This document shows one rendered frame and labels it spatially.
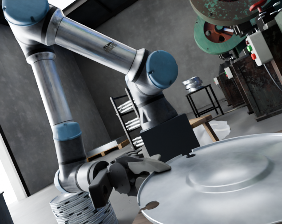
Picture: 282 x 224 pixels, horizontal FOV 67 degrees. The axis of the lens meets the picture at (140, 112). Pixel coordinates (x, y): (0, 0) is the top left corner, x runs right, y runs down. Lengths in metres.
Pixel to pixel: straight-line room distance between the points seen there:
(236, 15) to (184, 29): 5.53
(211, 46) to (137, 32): 4.50
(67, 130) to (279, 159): 0.48
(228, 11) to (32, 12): 1.84
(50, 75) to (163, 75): 0.37
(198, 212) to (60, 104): 0.58
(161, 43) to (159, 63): 7.07
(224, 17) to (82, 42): 1.72
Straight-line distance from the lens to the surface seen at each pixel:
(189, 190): 0.34
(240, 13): 2.26
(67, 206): 1.23
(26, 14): 0.69
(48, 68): 0.79
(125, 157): 0.46
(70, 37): 0.69
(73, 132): 0.62
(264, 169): 0.34
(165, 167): 0.43
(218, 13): 2.25
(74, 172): 0.60
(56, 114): 0.75
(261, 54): 1.06
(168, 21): 7.87
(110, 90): 8.21
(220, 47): 3.94
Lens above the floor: 0.50
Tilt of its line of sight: 2 degrees up
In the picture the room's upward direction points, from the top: 24 degrees counter-clockwise
